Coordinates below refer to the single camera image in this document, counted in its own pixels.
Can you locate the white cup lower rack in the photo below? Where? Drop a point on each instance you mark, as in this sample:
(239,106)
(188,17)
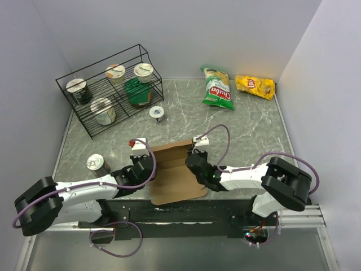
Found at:
(103,111)

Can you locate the Chobani yogurt cup on rack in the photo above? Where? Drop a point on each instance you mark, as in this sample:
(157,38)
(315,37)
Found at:
(143,72)

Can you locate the dark yogurt cup on rack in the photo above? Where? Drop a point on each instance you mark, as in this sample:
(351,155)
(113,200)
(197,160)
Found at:
(80,91)

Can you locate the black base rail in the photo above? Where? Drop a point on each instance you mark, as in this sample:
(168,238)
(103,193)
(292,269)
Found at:
(191,218)

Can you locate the yellow Lays chips bag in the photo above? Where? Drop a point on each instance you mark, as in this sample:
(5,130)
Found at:
(261,87)

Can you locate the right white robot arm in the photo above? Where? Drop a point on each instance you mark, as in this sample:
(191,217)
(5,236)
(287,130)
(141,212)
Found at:
(285,185)

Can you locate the orange yogurt cup on rack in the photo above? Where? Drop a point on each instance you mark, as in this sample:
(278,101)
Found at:
(115,73)

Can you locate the green Chuba chips bag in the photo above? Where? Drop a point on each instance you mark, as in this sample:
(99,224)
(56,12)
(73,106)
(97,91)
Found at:
(218,92)

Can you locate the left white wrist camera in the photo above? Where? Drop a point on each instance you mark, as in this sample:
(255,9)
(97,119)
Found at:
(138,148)

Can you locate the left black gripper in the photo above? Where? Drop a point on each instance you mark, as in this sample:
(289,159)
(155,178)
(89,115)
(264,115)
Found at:
(135,158)

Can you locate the aluminium extrusion rail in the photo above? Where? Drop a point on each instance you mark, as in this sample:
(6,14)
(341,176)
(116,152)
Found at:
(311,217)

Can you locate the brown cardboard box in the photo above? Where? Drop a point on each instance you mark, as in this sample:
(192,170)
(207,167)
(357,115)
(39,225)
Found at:
(174,182)

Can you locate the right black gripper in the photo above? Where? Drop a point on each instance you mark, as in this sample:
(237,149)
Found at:
(203,153)

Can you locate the small white yogurt cup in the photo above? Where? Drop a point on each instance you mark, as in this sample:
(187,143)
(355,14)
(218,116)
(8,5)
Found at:
(157,113)

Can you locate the black wire rack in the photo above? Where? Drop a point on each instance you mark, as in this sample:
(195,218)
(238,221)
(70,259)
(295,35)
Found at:
(101,87)

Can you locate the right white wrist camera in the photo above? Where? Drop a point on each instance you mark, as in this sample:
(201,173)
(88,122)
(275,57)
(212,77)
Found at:
(200,141)

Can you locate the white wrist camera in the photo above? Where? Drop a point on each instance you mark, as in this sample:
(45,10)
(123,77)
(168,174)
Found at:
(138,148)
(200,141)

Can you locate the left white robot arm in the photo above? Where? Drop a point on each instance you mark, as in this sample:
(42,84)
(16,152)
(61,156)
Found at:
(47,203)

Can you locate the green snack bag in rack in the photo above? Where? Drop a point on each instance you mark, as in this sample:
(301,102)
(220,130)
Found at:
(138,93)

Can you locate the dark tin can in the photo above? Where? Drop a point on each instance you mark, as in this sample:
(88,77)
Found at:
(97,165)

